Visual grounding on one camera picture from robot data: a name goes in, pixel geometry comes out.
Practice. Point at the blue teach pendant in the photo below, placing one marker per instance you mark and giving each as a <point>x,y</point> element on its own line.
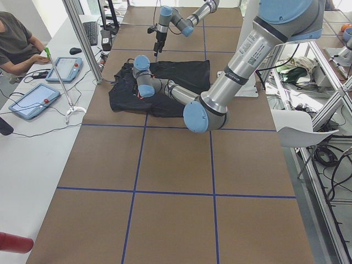
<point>34,102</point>
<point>68,67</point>

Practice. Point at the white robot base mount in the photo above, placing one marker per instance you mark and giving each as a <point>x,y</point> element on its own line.
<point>252,6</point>

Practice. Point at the white chair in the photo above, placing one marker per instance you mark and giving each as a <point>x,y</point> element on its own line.
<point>295,129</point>

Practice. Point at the seated person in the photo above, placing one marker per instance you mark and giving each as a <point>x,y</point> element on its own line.
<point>20,49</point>

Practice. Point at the black keyboard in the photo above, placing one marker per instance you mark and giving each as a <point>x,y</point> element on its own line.
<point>90,29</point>

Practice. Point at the black power adapter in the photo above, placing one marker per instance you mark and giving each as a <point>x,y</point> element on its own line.
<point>106,40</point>

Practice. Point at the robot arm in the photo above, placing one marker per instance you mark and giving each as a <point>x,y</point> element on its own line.
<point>275,23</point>
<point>169,15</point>

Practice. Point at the black computer mouse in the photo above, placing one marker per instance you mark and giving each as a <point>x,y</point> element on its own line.
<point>74,51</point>

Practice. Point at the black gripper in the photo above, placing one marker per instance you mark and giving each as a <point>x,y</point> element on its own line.
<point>159,37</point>

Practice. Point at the grabber stick green handle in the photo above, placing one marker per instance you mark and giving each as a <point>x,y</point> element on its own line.
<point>54,77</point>

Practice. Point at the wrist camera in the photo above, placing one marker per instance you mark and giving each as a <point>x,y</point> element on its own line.
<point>151,29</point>

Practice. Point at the red cylinder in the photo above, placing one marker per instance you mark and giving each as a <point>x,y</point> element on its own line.
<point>16,244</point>

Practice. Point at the near blue teach pendant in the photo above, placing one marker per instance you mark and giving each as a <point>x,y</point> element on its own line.
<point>34,102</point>

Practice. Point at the far blue teach pendant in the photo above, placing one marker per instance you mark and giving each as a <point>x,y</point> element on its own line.
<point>68,67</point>

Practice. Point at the black printed t-shirt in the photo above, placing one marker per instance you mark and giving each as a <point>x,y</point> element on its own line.
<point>192,75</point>

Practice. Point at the aluminium frame post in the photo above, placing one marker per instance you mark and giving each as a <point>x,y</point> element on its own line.
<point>76,23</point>

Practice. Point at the aluminium frame shelf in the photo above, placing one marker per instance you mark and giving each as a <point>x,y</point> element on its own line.
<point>321,174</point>

